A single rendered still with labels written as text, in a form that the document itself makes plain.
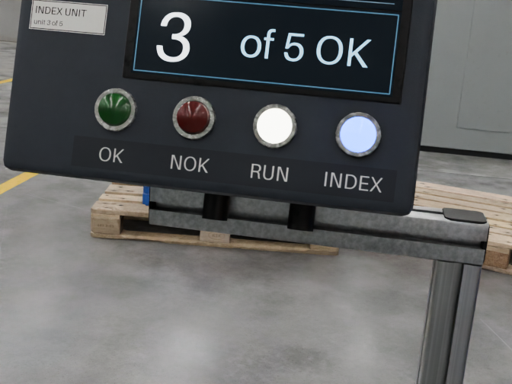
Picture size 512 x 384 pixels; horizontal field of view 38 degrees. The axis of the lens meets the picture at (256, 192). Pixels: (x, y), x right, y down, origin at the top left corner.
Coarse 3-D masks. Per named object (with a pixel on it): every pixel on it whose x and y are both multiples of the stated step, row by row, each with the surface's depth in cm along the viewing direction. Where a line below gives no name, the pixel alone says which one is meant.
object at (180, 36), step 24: (144, 0) 46; (168, 0) 46; (192, 0) 46; (216, 0) 46; (144, 24) 46; (168, 24) 46; (192, 24) 46; (144, 48) 46; (168, 48) 46; (192, 48) 46; (144, 72) 46; (168, 72) 46; (192, 72) 46
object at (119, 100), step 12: (108, 96) 46; (120, 96) 46; (132, 96) 46; (96, 108) 46; (108, 108) 46; (120, 108) 46; (132, 108) 46; (108, 120) 46; (120, 120) 46; (132, 120) 46
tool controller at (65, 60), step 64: (64, 0) 47; (128, 0) 47; (256, 0) 45; (320, 0) 45; (384, 0) 44; (64, 64) 47; (128, 64) 46; (256, 64) 45; (320, 64) 45; (384, 64) 44; (64, 128) 47; (128, 128) 46; (320, 128) 45; (384, 128) 44; (256, 192) 45; (320, 192) 45; (384, 192) 44
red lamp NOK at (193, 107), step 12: (192, 96) 46; (180, 108) 45; (192, 108) 45; (204, 108) 45; (180, 120) 45; (192, 120) 45; (204, 120) 45; (180, 132) 46; (192, 132) 45; (204, 132) 45
